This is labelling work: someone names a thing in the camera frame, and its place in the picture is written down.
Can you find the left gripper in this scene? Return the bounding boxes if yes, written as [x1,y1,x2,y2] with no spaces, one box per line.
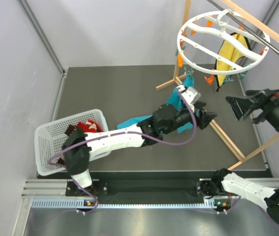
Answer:
[162,101,217,135]

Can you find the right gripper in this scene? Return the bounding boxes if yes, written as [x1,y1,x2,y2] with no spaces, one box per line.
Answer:
[224,80,279,150]

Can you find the teal cloth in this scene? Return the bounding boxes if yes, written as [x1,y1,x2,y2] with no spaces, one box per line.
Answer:
[116,75,197,135]

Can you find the teal clothespin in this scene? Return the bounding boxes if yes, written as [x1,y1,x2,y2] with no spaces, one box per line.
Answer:
[184,67,194,77]
[223,75,234,84]
[238,63,251,81]

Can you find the white round clip hanger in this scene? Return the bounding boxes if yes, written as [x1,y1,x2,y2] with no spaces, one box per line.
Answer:
[176,10,270,75]

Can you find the red sock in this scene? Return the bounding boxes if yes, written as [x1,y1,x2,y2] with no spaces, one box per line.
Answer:
[77,119,103,133]

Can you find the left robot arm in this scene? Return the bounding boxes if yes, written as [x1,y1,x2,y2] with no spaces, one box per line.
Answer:
[61,102,217,195]

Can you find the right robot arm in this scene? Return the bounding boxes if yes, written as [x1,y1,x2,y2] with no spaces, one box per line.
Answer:
[199,89,279,225]

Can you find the orange clothespin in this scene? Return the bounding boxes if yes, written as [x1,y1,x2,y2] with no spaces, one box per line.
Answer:
[204,74,215,85]
[177,54,183,67]

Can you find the yellow cloth with black trim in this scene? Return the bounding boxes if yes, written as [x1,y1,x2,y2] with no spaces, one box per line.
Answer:
[214,32,251,92]

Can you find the metal hanging rod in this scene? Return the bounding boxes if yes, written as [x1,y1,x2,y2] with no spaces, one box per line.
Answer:
[207,0,279,68]

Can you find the brown argyle sock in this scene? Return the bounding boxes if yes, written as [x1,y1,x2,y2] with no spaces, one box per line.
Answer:
[64,125,77,137]

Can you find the white perforated plastic basket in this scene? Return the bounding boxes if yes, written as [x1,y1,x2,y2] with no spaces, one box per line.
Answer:
[34,109,109,176]

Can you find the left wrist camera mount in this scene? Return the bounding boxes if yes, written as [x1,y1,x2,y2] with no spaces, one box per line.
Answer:
[176,85,201,112]

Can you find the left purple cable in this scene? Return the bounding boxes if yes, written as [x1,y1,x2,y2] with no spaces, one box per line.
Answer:
[48,88,198,214]

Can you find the purple cable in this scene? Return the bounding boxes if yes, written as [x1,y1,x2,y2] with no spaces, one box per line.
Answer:
[48,88,198,214]
[224,194,279,234]

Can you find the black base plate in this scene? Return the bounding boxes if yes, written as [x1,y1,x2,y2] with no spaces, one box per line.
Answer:
[65,179,231,201]

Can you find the wooden drying rack frame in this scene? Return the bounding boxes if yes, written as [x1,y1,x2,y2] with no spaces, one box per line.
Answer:
[149,0,279,177]

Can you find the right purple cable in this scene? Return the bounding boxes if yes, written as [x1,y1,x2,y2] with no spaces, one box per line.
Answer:
[224,194,279,234]

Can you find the slotted cable duct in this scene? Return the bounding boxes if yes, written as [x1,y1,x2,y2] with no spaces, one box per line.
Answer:
[31,198,231,209]

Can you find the aluminium frame rail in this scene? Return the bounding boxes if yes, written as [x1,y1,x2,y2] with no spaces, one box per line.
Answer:
[17,0,66,75]

